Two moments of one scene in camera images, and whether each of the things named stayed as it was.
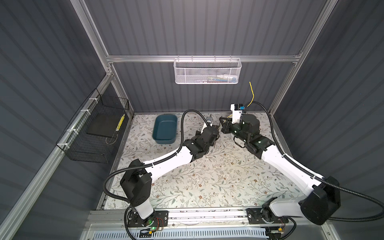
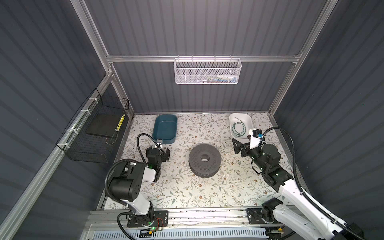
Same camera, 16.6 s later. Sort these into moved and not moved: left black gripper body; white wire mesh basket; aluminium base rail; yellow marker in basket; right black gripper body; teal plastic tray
Moved: left black gripper body; right black gripper body
Not moved: teal plastic tray; aluminium base rail; white wire mesh basket; yellow marker in basket
